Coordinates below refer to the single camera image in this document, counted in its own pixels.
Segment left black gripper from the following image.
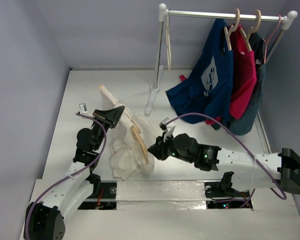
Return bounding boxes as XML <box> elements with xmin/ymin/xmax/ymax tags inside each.
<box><xmin>91</xmin><ymin>106</ymin><xmax>124</xmax><ymax>151</ymax></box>

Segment wooden hanger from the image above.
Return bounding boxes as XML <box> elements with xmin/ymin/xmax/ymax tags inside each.
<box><xmin>130</xmin><ymin>119</ymin><xmax>149</xmax><ymax>165</ymax></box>
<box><xmin>223</xmin><ymin>8</ymin><xmax>240</xmax><ymax>51</ymax></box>
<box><xmin>239</xmin><ymin>9</ymin><xmax>262</xmax><ymax>52</ymax></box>

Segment white t shirt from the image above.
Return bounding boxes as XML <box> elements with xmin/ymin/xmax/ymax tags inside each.
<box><xmin>99</xmin><ymin>85</ymin><xmax>161</xmax><ymax>180</ymax></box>

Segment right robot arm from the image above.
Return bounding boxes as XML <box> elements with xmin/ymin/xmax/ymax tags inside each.
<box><xmin>147</xmin><ymin>133</ymin><xmax>300</xmax><ymax>198</ymax></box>

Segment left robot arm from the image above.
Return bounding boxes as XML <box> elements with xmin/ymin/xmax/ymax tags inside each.
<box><xmin>23</xmin><ymin>106</ymin><xmax>125</xmax><ymax>240</ymax></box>

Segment blue t shirt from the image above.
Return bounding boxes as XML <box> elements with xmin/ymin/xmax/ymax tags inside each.
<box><xmin>166</xmin><ymin>19</ymin><xmax>234</xmax><ymax>124</ymax></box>

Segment dark teal t shirt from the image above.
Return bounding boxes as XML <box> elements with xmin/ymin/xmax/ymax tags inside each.
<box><xmin>216</xmin><ymin>26</ymin><xmax>266</xmax><ymax>136</ymax></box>

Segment red t shirt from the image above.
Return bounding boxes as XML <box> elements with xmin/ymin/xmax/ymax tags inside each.
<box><xmin>175</xmin><ymin>21</ymin><xmax>257</xmax><ymax>125</ymax></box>

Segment wooden hanger under blue shirt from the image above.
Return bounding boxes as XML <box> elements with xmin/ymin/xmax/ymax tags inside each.
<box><xmin>223</xmin><ymin>8</ymin><xmax>240</xmax><ymax>51</ymax></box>

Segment wooden hanger under red shirt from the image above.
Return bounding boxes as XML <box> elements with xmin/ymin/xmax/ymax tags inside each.
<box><xmin>239</xmin><ymin>9</ymin><xmax>262</xmax><ymax>52</ymax></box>

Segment white clothes rack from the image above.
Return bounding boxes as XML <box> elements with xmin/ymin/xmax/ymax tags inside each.
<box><xmin>144</xmin><ymin>1</ymin><xmax>299</xmax><ymax>116</ymax></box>

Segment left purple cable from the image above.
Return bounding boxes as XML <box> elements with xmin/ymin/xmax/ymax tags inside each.
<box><xmin>23</xmin><ymin>112</ymin><xmax>108</xmax><ymax>240</ymax></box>

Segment purple cable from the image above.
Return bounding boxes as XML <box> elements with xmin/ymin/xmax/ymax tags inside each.
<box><xmin>162</xmin><ymin>112</ymin><xmax>288</xmax><ymax>208</ymax></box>
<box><xmin>23</xmin><ymin>112</ymin><xmax>108</xmax><ymax>240</ymax></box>

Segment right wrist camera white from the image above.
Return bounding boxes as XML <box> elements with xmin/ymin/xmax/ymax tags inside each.
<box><xmin>159</xmin><ymin>117</ymin><xmax>176</xmax><ymax>142</ymax></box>

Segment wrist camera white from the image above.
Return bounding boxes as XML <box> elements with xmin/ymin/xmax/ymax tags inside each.
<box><xmin>78</xmin><ymin>103</ymin><xmax>89</xmax><ymax>116</ymax></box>
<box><xmin>159</xmin><ymin>117</ymin><xmax>176</xmax><ymax>142</ymax></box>

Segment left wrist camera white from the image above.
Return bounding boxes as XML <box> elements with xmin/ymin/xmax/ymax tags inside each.
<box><xmin>78</xmin><ymin>103</ymin><xmax>89</xmax><ymax>116</ymax></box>

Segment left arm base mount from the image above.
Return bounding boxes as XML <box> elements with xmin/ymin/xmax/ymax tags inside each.
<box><xmin>78</xmin><ymin>181</ymin><xmax>117</xmax><ymax>210</ymax></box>

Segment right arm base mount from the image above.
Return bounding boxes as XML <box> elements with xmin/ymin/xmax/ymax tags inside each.
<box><xmin>204</xmin><ymin>171</ymin><xmax>253</xmax><ymax>209</ymax></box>

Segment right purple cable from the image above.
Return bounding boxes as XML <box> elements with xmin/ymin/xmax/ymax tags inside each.
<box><xmin>162</xmin><ymin>112</ymin><xmax>288</xmax><ymax>208</ymax></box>

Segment pink wire hanger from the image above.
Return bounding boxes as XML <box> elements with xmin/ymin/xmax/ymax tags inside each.
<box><xmin>263</xmin><ymin>14</ymin><xmax>282</xmax><ymax>64</ymax></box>

